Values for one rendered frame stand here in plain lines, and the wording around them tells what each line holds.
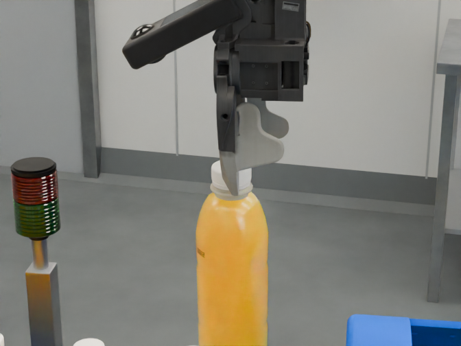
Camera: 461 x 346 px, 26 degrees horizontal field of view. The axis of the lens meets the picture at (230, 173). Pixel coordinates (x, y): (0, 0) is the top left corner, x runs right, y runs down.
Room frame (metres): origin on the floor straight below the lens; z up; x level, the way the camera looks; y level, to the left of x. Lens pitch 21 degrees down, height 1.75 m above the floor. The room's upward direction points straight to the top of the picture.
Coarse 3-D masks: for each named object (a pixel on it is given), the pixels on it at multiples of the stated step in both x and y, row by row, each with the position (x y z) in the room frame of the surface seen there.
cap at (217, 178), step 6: (216, 162) 0.91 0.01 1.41; (216, 168) 0.90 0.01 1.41; (216, 174) 0.89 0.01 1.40; (240, 174) 0.89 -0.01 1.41; (246, 174) 0.89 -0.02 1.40; (216, 180) 0.89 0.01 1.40; (222, 180) 0.89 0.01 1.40; (240, 180) 0.89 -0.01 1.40; (246, 180) 0.89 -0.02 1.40; (216, 186) 0.89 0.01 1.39; (222, 186) 0.89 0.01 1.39; (240, 186) 0.89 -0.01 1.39; (246, 186) 0.89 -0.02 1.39
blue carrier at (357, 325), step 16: (352, 320) 0.92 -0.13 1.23; (368, 320) 0.92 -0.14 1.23; (384, 320) 0.92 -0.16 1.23; (400, 320) 0.92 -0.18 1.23; (416, 320) 0.96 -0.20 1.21; (432, 320) 0.96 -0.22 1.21; (352, 336) 0.88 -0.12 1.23; (368, 336) 0.88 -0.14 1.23; (384, 336) 0.88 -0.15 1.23; (400, 336) 0.88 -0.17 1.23; (416, 336) 0.99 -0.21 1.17; (432, 336) 0.98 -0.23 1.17; (448, 336) 0.98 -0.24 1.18
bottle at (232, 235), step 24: (216, 192) 0.89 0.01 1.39; (240, 192) 0.89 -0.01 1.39; (216, 216) 0.88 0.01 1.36; (240, 216) 0.88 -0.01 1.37; (264, 216) 0.90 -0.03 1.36; (216, 240) 0.87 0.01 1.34; (240, 240) 0.87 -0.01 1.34; (264, 240) 0.89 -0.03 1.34; (216, 264) 0.87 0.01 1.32; (240, 264) 0.87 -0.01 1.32; (264, 264) 0.89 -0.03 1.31; (216, 288) 0.88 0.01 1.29; (240, 288) 0.87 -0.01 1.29; (264, 288) 0.89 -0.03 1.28; (216, 312) 0.88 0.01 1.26; (240, 312) 0.87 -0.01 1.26; (264, 312) 0.89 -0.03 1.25; (216, 336) 0.88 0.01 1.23; (240, 336) 0.87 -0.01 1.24; (264, 336) 0.89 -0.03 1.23
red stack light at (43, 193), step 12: (12, 180) 1.29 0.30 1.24; (24, 180) 1.27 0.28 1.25; (36, 180) 1.27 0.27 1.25; (48, 180) 1.28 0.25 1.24; (12, 192) 1.30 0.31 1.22; (24, 192) 1.27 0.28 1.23; (36, 192) 1.27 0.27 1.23; (48, 192) 1.28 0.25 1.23; (24, 204) 1.28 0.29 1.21; (36, 204) 1.27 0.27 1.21
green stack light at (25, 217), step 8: (56, 200) 1.30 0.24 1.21; (16, 208) 1.28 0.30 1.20; (24, 208) 1.27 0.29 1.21; (32, 208) 1.27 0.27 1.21; (40, 208) 1.28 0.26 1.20; (48, 208) 1.28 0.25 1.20; (56, 208) 1.30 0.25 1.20; (16, 216) 1.28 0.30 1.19; (24, 216) 1.28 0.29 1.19; (32, 216) 1.27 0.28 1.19; (40, 216) 1.27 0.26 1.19; (48, 216) 1.28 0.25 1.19; (56, 216) 1.29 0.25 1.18; (16, 224) 1.29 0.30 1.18; (24, 224) 1.28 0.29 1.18; (32, 224) 1.27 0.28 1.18; (40, 224) 1.27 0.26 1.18; (48, 224) 1.28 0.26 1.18; (56, 224) 1.29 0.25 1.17; (16, 232) 1.29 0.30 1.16; (24, 232) 1.28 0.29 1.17; (32, 232) 1.27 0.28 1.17; (40, 232) 1.27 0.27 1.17; (48, 232) 1.28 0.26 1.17
